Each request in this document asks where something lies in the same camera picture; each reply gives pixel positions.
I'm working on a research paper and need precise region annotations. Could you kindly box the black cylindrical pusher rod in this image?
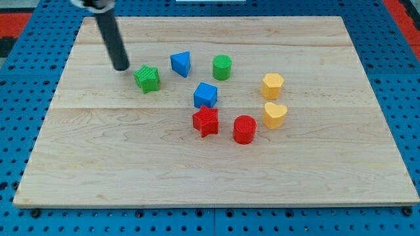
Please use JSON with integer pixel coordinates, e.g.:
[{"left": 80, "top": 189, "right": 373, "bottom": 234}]
[{"left": 94, "top": 9, "right": 130, "bottom": 71}]

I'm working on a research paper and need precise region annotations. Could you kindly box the silver rod mount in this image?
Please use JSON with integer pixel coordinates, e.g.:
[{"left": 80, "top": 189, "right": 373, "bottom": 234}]
[{"left": 70, "top": 0, "right": 116, "bottom": 13}]

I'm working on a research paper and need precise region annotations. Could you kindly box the green star block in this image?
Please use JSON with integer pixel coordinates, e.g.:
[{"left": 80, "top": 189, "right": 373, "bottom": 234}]
[{"left": 133, "top": 64, "right": 160, "bottom": 94}]

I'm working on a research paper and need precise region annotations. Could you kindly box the blue cube block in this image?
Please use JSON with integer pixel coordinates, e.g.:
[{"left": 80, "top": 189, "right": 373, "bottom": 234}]
[{"left": 193, "top": 83, "right": 218, "bottom": 108}]

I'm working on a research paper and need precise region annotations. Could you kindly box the red star block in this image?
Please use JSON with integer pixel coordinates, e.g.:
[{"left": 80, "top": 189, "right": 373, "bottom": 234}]
[{"left": 192, "top": 105, "right": 219, "bottom": 138}]

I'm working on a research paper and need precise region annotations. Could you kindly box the blue triangle block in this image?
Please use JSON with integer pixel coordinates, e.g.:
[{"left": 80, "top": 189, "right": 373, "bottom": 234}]
[{"left": 170, "top": 51, "right": 190, "bottom": 78}]

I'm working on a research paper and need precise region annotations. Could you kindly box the green cylinder block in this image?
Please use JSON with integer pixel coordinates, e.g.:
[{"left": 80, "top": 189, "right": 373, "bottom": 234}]
[{"left": 213, "top": 54, "right": 232, "bottom": 81}]

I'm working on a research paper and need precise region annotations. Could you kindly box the light wooden board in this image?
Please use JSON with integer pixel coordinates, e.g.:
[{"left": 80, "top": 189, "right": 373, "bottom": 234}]
[{"left": 14, "top": 16, "right": 419, "bottom": 208}]

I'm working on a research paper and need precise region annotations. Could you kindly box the red cylinder block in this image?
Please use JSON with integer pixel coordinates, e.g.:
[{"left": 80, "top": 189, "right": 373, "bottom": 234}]
[{"left": 232, "top": 115, "right": 257, "bottom": 145}]

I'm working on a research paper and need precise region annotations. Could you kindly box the yellow hexagon block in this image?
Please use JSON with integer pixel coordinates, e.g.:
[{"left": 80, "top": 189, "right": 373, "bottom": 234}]
[{"left": 261, "top": 73, "right": 284, "bottom": 100}]

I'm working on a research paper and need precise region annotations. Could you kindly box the yellow heart block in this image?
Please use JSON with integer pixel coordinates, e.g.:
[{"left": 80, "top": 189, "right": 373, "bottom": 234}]
[{"left": 262, "top": 102, "right": 288, "bottom": 130}]

